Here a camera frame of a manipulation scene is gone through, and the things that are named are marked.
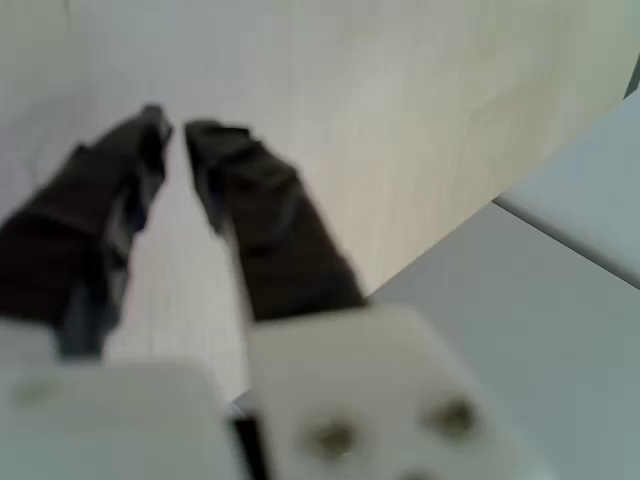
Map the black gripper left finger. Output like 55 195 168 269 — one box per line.
0 103 175 360

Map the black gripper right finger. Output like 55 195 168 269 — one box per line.
183 119 370 325

